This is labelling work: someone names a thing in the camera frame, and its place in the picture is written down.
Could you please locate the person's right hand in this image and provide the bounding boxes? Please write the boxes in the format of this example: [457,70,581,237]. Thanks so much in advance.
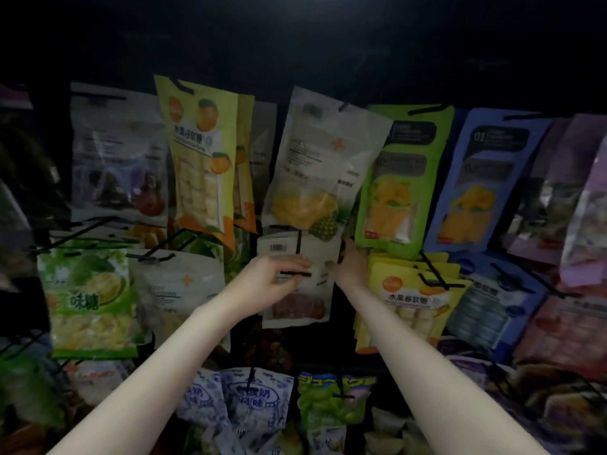
[334,240,373,294]

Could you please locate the person's left hand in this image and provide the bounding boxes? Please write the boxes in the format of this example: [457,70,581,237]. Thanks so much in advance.
[218,253,314,319]

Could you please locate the white red dried fruit packet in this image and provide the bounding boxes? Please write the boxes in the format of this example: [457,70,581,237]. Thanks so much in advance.
[258,230,343,330]

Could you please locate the white dried fruit pouch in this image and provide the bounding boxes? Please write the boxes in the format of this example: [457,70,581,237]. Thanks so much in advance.
[133,249,229,351]

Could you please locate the green dried mango packet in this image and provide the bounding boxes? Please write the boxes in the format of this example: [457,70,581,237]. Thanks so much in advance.
[355,104,455,260]

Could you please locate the white dried pineapple packet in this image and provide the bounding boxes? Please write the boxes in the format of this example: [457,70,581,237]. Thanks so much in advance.
[262,87,393,243]

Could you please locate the row of white blue pouches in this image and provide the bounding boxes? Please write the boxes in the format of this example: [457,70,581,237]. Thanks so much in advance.
[175,367,295,455]

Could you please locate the blue fruit roll candy packet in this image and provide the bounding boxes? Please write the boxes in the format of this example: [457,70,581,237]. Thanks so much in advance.
[444,253,551,361]

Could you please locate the blue dried mango packet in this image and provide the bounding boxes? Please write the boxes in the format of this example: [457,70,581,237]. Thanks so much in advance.
[424,109,553,254]

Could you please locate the green yellow-fruit snack bag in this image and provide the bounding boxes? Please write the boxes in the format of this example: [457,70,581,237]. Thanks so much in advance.
[38,243,144,361]

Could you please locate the red sliced snack bag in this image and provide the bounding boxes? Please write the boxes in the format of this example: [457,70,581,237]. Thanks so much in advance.
[517,293,607,380]

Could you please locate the blue yellow curvy snack bag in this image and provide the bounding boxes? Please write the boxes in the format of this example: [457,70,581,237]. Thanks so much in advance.
[512,365,607,442]

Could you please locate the person's left forearm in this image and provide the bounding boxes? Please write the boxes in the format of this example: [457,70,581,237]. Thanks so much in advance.
[47,296,243,455]

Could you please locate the person's right forearm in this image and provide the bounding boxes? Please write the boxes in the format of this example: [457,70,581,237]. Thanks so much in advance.
[346,279,551,455]

